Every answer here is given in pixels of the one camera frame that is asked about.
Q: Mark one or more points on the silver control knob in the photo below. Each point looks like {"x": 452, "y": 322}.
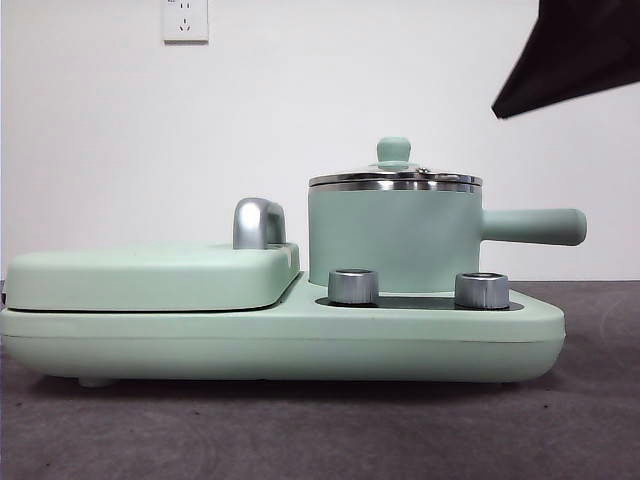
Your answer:
{"x": 481, "y": 291}
{"x": 352, "y": 287}

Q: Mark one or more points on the black control panel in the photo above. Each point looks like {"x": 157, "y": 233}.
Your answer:
{"x": 415, "y": 301}

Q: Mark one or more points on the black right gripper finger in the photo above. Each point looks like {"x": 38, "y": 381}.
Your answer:
{"x": 580, "y": 55}

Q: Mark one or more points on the green hinged griddle cover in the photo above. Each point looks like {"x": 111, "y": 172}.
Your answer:
{"x": 150, "y": 280}

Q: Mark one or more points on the white wall socket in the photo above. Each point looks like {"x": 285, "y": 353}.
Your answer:
{"x": 185, "y": 20}

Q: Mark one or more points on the green breakfast maker base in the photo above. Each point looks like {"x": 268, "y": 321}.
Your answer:
{"x": 350, "y": 340}

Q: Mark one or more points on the glass lid with green knob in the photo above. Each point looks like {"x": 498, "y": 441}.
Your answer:
{"x": 394, "y": 150}

